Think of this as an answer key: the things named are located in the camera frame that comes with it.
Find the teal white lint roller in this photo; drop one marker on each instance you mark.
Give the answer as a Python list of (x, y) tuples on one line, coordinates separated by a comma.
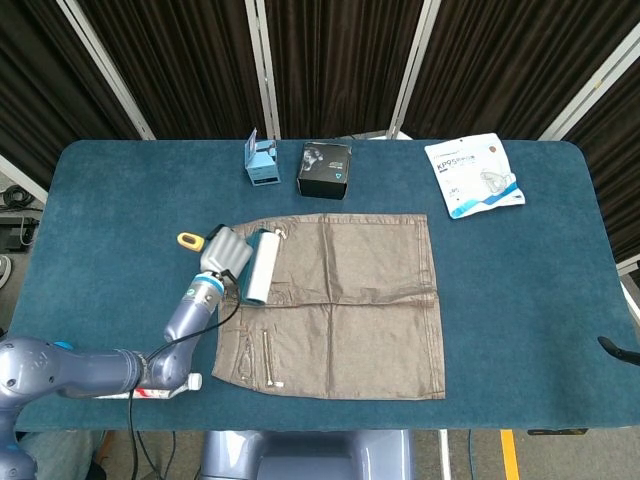
[(262, 265)]

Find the black printed carton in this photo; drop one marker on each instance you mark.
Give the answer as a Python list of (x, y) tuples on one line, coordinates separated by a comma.
[(322, 175)]

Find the blue carpet table cover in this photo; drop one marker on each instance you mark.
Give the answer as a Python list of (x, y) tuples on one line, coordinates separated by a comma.
[(125, 200)]

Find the light blue open carton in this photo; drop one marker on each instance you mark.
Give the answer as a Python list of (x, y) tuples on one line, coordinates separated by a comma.
[(262, 170)]

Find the grey blue robot torso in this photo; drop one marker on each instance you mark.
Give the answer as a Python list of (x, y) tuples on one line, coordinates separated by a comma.
[(310, 455)]

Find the white table leg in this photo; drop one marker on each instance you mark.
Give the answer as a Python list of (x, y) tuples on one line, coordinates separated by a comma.
[(444, 455)]

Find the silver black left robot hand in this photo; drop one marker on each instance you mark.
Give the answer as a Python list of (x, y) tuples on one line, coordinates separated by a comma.
[(225, 252)]

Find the white blue mask bag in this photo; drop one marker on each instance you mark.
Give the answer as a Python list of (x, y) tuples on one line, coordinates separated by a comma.
[(470, 175)]

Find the black floor equipment box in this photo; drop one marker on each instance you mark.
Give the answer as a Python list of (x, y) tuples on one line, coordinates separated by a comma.
[(17, 232)]

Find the dark curtain partition panel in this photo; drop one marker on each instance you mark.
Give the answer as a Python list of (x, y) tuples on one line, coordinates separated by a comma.
[(615, 150), (35, 100), (510, 60), (190, 65), (340, 60)]

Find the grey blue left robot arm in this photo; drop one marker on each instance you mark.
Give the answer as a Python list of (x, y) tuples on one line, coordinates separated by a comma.
[(90, 367)]

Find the grey-brown folded shorts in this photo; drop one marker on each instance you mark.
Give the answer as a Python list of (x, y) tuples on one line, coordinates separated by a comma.
[(360, 310)]

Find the white toothpaste tube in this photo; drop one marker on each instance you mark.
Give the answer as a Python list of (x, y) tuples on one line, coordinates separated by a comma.
[(196, 381)]

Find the yellow floor tape strip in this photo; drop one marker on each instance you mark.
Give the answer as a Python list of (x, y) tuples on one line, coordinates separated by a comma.
[(510, 455)]

